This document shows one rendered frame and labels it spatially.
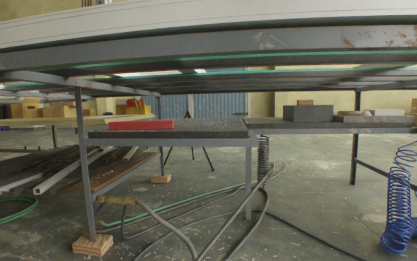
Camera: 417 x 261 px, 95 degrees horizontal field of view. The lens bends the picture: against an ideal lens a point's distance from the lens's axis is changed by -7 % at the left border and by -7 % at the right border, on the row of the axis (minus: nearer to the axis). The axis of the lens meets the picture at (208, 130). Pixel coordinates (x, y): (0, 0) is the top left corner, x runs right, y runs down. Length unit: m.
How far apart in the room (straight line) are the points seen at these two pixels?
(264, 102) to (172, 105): 3.13
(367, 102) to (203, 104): 5.33
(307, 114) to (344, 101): 6.52
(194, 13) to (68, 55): 0.33
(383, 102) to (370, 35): 7.93
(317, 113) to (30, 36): 1.31
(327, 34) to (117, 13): 0.47
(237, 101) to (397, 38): 6.48
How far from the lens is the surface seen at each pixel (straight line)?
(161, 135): 0.90
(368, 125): 1.40
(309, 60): 0.77
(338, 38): 0.53
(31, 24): 0.72
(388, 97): 8.57
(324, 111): 1.36
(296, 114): 1.31
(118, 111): 1.98
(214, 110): 6.96
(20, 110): 2.32
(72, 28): 0.63
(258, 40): 0.49
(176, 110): 7.23
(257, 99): 7.04
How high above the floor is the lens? 0.69
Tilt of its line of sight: 7 degrees down
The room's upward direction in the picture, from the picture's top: 1 degrees counter-clockwise
